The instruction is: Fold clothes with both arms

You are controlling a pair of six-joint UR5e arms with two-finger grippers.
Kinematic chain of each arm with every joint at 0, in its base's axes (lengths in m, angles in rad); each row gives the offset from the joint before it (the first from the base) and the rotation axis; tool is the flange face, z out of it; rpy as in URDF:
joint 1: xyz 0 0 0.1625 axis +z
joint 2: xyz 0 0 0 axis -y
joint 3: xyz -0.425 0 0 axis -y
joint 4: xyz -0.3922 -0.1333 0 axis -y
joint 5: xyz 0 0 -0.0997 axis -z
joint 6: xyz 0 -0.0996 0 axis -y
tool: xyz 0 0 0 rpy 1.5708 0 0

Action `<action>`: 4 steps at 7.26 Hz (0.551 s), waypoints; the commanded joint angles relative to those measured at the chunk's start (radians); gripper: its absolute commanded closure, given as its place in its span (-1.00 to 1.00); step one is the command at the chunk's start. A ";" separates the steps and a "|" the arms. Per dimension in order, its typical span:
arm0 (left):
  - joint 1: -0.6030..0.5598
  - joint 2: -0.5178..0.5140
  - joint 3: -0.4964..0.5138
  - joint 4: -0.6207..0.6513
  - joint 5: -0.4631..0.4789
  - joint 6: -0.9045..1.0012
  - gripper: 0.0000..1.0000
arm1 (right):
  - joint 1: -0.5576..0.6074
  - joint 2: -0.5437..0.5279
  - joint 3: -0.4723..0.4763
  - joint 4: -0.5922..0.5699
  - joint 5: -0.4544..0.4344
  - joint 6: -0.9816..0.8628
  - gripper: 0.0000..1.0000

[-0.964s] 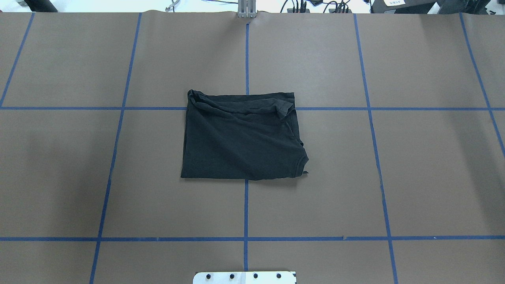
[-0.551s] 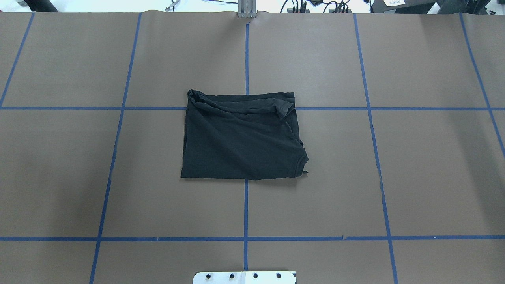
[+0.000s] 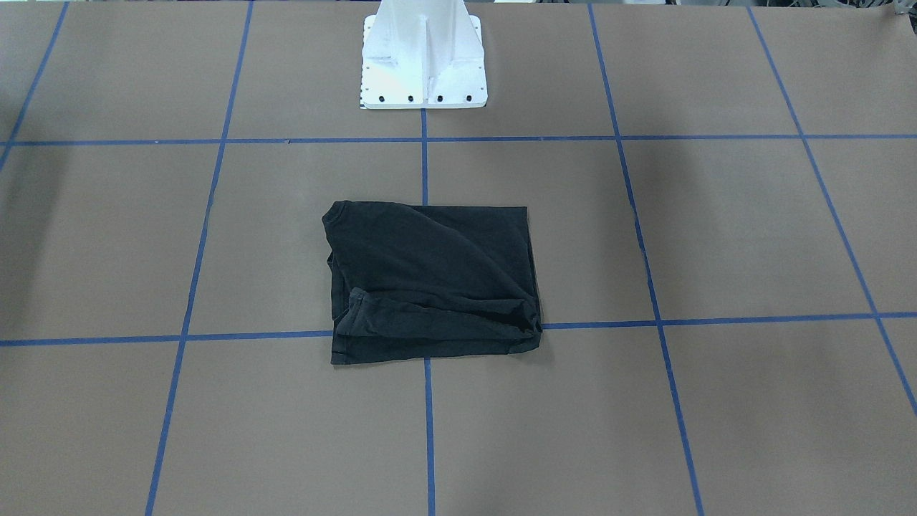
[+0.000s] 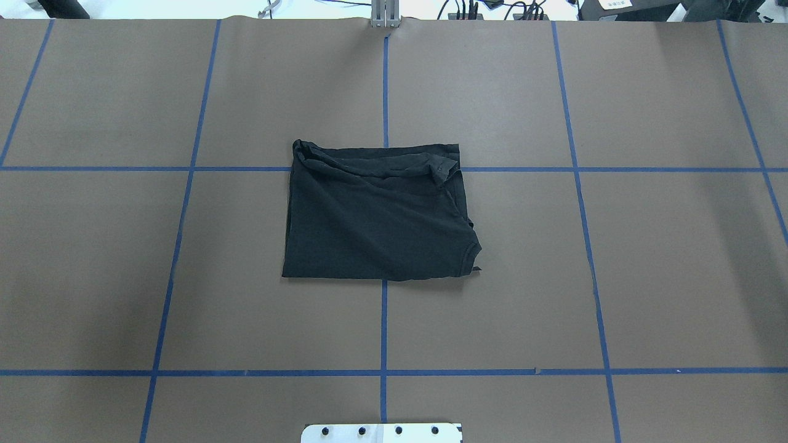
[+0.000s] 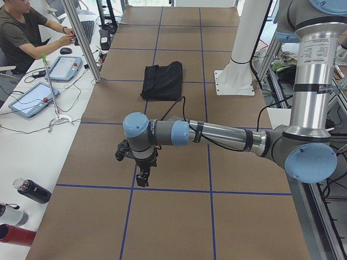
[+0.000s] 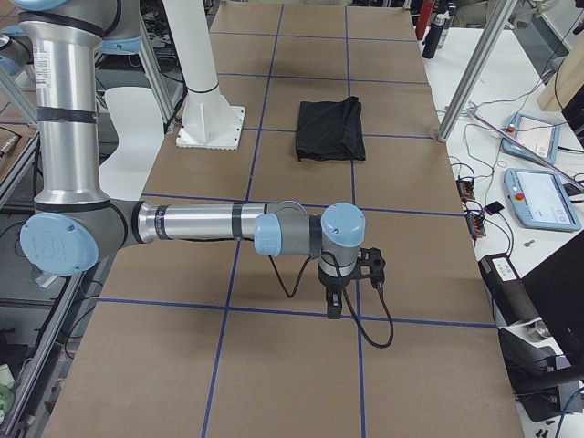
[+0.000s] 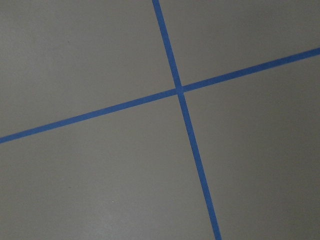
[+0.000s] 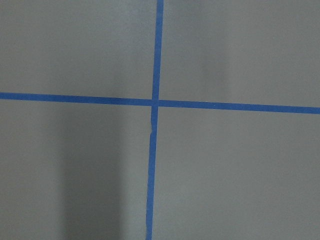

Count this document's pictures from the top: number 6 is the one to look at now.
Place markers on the electronics board with wires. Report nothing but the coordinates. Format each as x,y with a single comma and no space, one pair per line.
474,212

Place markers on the aluminium frame post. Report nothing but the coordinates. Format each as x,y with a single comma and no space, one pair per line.
481,54

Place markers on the black monitor and stand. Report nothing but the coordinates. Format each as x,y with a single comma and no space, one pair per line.
542,380

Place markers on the white chair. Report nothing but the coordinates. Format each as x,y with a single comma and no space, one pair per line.
137,120

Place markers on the red cylinder bottle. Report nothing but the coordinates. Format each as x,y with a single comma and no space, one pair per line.
425,13

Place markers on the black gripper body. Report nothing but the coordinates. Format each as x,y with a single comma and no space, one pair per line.
332,282

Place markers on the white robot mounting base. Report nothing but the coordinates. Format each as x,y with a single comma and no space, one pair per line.
208,120

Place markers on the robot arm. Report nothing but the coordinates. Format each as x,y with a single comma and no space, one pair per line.
76,223

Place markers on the black box with label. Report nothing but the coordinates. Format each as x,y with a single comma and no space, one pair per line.
510,302

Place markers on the brown table mat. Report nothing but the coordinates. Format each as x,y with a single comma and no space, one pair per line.
214,340

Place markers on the near blue teach pendant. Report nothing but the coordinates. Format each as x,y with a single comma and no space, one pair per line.
540,201

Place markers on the blue teach pendant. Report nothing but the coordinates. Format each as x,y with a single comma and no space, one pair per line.
540,201
539,136

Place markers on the black water bottle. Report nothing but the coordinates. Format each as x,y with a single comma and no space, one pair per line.
430,43

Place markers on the far blue teach pendant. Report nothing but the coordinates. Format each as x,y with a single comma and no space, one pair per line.
539,136

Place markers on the black graphic t-shirt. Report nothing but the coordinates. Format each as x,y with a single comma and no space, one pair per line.
330,130

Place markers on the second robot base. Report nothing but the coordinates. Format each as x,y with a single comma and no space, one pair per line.
16,53

